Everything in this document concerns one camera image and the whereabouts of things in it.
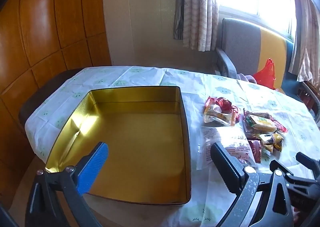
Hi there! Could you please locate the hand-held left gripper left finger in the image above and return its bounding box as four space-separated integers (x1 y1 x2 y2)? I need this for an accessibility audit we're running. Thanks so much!
25 141 109 227

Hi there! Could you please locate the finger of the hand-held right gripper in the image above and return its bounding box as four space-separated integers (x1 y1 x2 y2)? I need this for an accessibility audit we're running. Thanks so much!
296 151 320 171
269 160 295 177

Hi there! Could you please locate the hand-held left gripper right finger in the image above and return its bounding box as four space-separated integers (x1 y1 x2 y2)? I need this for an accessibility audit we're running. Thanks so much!
211 142 294 227

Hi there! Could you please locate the white clear snack packet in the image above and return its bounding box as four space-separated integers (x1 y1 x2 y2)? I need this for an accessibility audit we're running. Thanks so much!
196 127 256 170

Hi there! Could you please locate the green-edged cracker packet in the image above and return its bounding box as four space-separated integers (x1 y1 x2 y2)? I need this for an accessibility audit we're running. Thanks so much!
244 114 278 133

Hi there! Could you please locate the clear yellow snack packet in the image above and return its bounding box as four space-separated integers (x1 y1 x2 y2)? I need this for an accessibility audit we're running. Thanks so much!
204 109 241 127

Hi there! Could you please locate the gold maroon tin box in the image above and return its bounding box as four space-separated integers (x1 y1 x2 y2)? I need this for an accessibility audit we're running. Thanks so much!
45 86 192 205

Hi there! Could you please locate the clear brown-print snack packet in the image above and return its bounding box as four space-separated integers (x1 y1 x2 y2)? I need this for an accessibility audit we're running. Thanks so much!
243 110 272 119

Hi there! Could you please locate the red gold crinkled snack packet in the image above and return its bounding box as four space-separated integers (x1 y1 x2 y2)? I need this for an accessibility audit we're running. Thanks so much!
204 96 241 115

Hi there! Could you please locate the cluttered wooden shelf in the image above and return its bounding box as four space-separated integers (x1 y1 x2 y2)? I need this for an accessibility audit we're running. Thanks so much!
297 81 320 124

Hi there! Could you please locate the red plastic bag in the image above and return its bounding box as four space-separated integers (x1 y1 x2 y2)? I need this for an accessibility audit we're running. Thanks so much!
252 58 277 90

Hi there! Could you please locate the grey cloth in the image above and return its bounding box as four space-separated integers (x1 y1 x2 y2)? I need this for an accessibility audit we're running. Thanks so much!
237 73 257 84

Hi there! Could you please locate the white cloud-print tablecloth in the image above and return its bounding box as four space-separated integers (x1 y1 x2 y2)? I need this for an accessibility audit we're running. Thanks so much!
26 66 319 227

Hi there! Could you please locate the pink patterned curtain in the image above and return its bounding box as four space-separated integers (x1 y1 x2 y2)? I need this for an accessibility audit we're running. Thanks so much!
173 0 220 52
287 0 320 82

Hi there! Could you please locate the grey yellow blue sofa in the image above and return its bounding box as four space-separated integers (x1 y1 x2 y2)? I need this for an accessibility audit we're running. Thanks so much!
215 18 310 97

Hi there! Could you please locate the wooden wardrobe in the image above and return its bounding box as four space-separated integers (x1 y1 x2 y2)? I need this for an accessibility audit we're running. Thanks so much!
0 0 112 207

